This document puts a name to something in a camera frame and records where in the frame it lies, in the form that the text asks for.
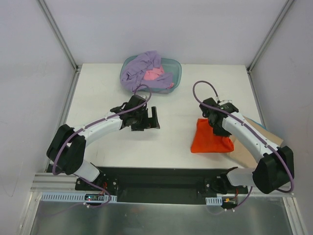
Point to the brown cardboard sheet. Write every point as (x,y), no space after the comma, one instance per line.
(241,155)

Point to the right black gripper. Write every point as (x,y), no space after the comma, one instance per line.
(220,130)

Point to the teal cloth under cardboard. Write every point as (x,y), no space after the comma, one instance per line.
(259,124)

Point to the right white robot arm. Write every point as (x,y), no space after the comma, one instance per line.
(275,165)

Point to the right aluminium frame post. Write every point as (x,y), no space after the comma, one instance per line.
(266,41)

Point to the pink t shirt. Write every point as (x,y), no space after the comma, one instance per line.
(157,78)

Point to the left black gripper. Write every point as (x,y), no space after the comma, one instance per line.
(147,120)

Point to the orange t shirt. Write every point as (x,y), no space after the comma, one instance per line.
(205,141)

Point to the front aluminium rail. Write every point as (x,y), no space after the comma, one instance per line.
(47,182)

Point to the left aluminium frame post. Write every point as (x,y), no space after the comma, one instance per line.
(56,31)

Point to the teal plastic basket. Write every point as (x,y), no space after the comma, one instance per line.
(169,65)

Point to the slotted cable duct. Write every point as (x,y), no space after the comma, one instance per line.
(77,197)
(214,201)

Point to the left slotted cable duct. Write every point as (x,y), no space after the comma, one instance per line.
(77,197)

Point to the lilac t shirt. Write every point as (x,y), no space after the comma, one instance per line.
(134,72)

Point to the right slotted cable duct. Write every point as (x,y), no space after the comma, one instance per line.
(214,201)

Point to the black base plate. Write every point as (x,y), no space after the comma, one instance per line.
(162,185)

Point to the aluminium frame post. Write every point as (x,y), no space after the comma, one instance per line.
(56,31)
(266,41)

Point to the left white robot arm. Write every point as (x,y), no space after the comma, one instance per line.
(67,149)

